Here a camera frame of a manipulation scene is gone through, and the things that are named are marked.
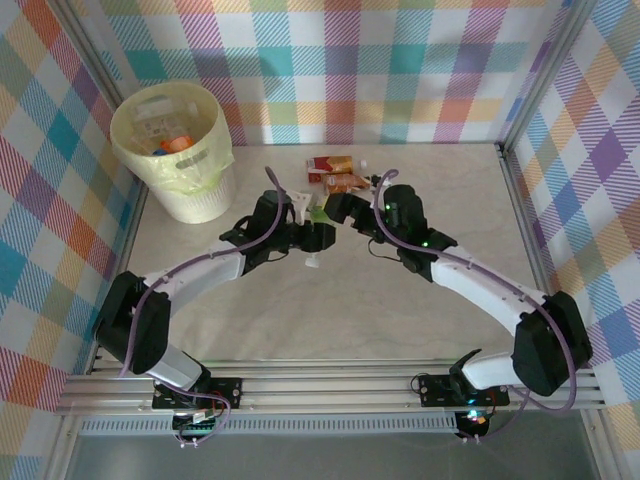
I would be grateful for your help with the clear square bottle white label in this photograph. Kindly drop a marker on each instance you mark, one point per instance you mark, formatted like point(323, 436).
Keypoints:
point(160, 122)

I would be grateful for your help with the light green label bottle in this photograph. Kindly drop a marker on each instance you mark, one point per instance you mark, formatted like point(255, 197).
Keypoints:
point(321, 216)

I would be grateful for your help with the cream plastic waste bin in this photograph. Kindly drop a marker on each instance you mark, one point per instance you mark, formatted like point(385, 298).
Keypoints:
point(200, 205)

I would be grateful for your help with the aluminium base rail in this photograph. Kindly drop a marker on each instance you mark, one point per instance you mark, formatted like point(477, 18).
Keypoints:
point(325, 390)

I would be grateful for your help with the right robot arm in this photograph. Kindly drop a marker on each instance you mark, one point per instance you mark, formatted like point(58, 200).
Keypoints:
point(480, 290)

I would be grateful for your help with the black electronics board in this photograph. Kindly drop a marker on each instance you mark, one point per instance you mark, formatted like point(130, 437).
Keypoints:
point(475, 422)
point(192, 427)

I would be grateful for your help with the clear bottle blue label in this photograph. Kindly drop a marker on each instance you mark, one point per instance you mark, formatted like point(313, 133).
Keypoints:
point(160, 151)

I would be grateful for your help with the aluminium frame post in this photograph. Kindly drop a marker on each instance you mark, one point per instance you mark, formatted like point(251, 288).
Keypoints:
point(550, 70)
point(85, 40)

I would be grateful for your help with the pale yellow-green bin liner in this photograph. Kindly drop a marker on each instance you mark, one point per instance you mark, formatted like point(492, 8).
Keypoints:
point(200, 165)

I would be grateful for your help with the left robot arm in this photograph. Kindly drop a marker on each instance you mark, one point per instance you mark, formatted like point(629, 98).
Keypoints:
point(200, 280)

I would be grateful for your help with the brown tea bottle orange label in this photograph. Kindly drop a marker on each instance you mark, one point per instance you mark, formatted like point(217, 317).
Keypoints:
point(342, 182)

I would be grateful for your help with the slim bottle white green label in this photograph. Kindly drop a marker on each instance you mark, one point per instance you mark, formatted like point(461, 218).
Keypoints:
point(313, 262)

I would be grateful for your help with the orange label crushed bottle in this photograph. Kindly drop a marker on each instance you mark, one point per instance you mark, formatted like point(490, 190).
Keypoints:
point(177, 143)

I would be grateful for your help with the red and gold tea bottle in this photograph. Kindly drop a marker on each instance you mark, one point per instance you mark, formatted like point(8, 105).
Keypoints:
point(330, 164)

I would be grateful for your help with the aluminium side rail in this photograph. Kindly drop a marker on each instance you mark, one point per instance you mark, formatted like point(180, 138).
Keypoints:
point(131, 225)
point(525, 225)

